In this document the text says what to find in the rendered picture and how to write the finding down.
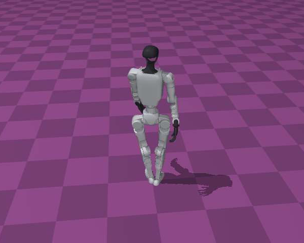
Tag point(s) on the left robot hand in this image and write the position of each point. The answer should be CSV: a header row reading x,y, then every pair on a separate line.
x,y
140,106

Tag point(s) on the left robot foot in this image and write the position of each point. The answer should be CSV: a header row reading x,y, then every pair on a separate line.
x,y
151,179

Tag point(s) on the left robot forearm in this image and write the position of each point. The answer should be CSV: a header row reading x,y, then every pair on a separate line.
x,y
135,97

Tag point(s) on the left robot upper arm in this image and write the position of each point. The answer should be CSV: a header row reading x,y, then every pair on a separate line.
x,y
132,79

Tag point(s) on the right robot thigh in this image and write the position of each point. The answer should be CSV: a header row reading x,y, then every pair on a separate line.
x,y
164,129

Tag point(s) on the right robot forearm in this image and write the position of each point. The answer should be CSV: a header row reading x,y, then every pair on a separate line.
x,y
174,110

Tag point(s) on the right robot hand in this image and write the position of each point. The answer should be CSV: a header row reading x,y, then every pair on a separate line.
x,y
175,125

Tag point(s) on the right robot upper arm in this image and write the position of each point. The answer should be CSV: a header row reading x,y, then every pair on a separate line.
x,y
168,78

